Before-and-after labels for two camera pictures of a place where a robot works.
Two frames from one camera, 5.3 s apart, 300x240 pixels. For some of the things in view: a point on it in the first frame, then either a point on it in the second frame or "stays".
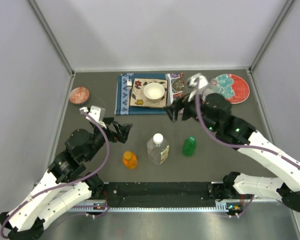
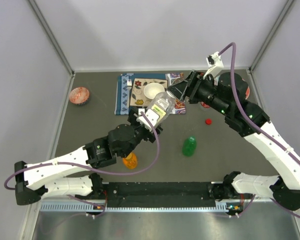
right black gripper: [182, 103] to [194, 82]
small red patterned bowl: [79, 95] stays
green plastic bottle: [189, 146] stays
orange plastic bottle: [130, 160] stays
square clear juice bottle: [158, 149] to [162, 103]
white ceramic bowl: [153, 92] stays
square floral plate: [138, 98] stays
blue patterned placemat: [175, 86] stays
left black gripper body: [110, 134] to [140, 131]
